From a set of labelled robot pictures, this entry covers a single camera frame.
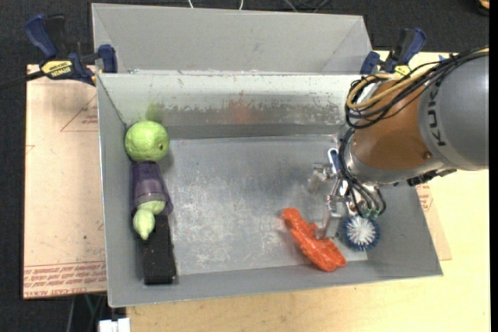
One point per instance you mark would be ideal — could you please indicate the brown cardboard board red print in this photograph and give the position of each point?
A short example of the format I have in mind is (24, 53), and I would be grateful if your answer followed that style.
(62, 186)

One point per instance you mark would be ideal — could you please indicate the grey metal bin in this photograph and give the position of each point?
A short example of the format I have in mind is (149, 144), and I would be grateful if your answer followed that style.
(241, 182)

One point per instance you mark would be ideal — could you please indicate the lime green toy apple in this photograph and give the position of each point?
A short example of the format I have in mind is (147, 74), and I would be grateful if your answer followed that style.
(146, 140)

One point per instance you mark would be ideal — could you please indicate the dark flat block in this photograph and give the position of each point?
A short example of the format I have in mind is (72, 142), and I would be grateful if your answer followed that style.
(158, 252)

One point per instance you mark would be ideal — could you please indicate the clear purple plastic cup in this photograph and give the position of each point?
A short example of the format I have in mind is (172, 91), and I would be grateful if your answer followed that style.
(148, 182)

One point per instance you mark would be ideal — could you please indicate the blue and white round brush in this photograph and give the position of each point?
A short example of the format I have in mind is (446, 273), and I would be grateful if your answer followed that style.
(360, 232)

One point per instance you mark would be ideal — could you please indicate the orange plastic toy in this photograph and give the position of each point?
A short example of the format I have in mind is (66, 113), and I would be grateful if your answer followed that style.
(311, 241)

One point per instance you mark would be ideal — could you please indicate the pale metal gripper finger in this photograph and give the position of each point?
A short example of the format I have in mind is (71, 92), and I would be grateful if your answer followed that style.
(329, 223)
(319, 178)

